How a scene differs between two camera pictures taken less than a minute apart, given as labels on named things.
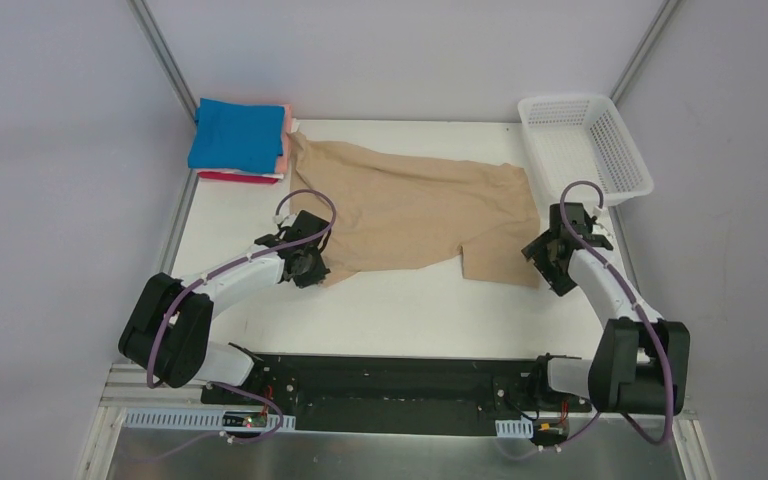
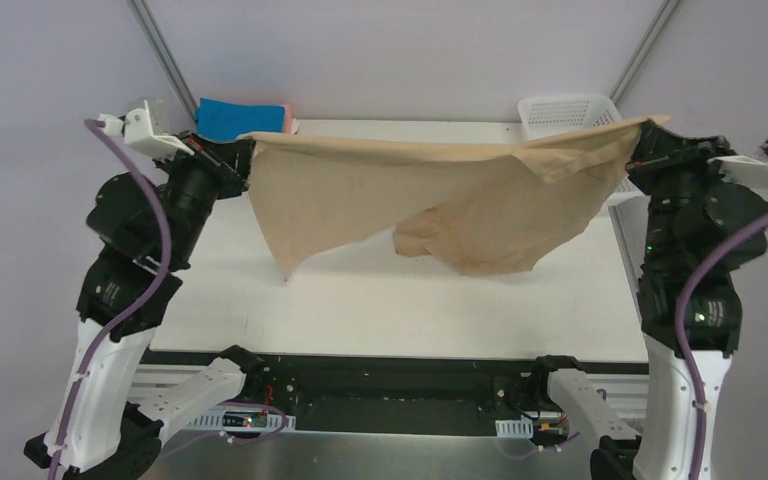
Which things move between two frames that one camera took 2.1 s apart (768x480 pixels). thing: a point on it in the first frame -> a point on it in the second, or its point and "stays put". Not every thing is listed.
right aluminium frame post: (665, 10) stays put
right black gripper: (542, 254) -> (653, 157)
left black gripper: (314, 266) -> (226, 168)
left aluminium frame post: (162, 54) stays put
